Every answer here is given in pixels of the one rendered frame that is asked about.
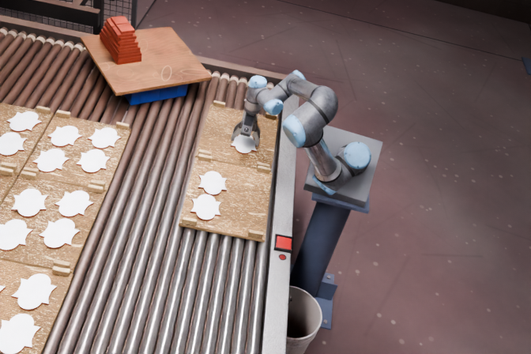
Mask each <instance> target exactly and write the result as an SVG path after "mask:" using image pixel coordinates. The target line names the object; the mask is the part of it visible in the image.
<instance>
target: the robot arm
mask: <svg viewBox="0 0 531 354"><path fill-rule="evenodd" d="M248 86H249V87H248V90H247V98H246V99H245V100H244V101H246V102H245V107H244V112H243V118H242V120H241V122H238V123H237V124H236V125H235V128H234V130H233V133H232V137H231V140H232V141H234V140H235V137H237V135H238V134H241V135H243V136H247V137H250V135H251V131H254V132H253V133H252V136H253V137H254V141H255V145H256V146H258V145H259V141H260V132H261V131H260V128H259V127H258V124H257V121H258V114H259V112H260V109H261V107H263V109H264V110H265V111H267V112H268V113H269V114H270V115H278V114H279V113H281V110H283V107H284V105H283V102H285V101H286V99H288V98H289V97H290V96H291V95H292V94H294V95H296V96H298V97H299V98H301V99H303V100H306V102H305V103H304V104H303V105H302V106H300V107H299V108H298V109H297V110H296V111H294V112H293V113H292V114H291V115H289V116H288V117H287V118H286V119H285V120H284V121H283V123H282V128H283V131H284V133H285V135H286V136H287V138H288V140H289V141H290V142H291V143H292V144H293V145H294V146H295V147H297V148H300V147H301V148H304V150H305V151H306V153H307V155H308V156H309V158H310V160H311V162H312V164H313V165H314V175H313V176H312V179H313V180H314V181H315V182H316V183H317V184H318V185H319V186H320V187H321V188H322V189H323V190H324V191H325V192H326V193H327V194H328V195H333V194H334V193H335V192H338V190H339V189H340V188H342V187H343V186H344V185H345V184H346V183H347V182H348V181H349V180H350V179H351V178H352V177H356V176H358V175H361V174H362V173H363V172H364V171H365V170H366V168H367V166H368V165H369V163H370V161H371V151H370V149H369V148H368V147H367V146H366V145H365V144H364V143H362V142H352V143H350V144H347V145H344V146H342V147H341V148H340V149H339V150H338V151H337V153H336V156H335V157H333V156H332V154H331V152H330V150H329V148H328V146H327V145H326V143H325V141H324V139H323V134H324V132H323V128H324V127H325V126H326V125H327V124H329V123H330V122H331V121H332V120H333V118H334V117H335V115H336V113H337V109H338V99H337V95H336V93H335V92H334V91H333V90H332V89H331V88H329V87H327V86H324V85H320V86H318V85H315V84H313V83H310V82H309V81H307V80H306V78H305V77H304V76H303V75H302V74H301V73H300V72H299V71H298V70H294V71H293V72H292V73H290V74H289V75H288V76H287V77H286V78H285V79H284V80H283V81H281V82H280V83H279V84H278V85H276V86H275V87H274V88H273V89H271V90H269V89H267V88H266V86H267V80H266V79H265V78H264V77H262V76H253V77H252V78H251V79H250V83H249V85H248ZM256 114H257V115H256Z"/></svg>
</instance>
